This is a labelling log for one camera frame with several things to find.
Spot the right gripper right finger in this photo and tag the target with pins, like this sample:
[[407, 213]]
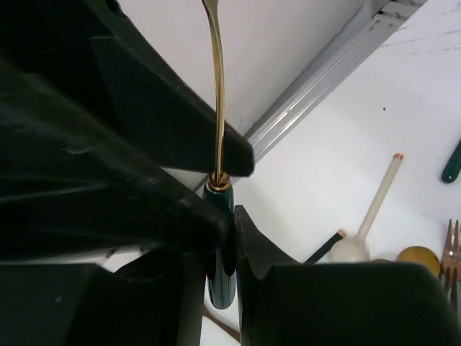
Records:
[[284, 302]]

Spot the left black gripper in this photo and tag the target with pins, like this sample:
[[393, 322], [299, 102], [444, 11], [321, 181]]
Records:
[[91, 52]]

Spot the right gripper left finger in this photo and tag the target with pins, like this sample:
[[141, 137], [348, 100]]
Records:
[[99, 245]]

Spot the gold fork green handle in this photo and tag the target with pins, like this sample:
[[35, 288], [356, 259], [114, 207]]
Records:
[[218, 191]]

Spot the black ladle spoon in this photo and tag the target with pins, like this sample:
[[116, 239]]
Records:
[[325, 248]]

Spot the white ceramic spoon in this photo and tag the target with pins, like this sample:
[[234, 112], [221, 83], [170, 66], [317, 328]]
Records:
[[353, 249]]

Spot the copper round spoon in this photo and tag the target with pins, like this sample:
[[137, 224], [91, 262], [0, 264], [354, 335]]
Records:
[[380, 261]]

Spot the gold spoon green handle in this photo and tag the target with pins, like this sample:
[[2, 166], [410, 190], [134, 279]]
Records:
[[452, 169]]

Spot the gold spoon in pile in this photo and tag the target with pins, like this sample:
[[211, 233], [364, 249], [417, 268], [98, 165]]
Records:
[[422, 256]]

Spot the copper fork upper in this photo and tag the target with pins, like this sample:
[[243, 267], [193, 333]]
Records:
[[450, 262]]

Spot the aluminium rail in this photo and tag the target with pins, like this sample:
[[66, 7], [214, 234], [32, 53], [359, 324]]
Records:
[[365, 32]]

